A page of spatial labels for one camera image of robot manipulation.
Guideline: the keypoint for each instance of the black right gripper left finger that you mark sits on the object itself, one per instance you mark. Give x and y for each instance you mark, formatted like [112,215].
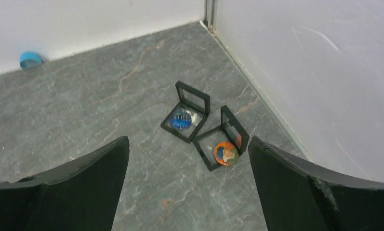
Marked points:
[79,195]

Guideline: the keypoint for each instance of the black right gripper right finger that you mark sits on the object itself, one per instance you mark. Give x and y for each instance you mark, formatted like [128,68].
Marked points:
[298,195]

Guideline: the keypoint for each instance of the orange round brooch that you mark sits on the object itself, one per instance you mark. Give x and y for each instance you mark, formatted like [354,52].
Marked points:
[226,153]

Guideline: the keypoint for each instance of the blue round brooch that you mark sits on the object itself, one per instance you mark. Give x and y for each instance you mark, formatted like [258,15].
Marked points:
[180,119]

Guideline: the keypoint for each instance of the blue cup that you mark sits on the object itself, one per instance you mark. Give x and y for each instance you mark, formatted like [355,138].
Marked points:
[29,60]

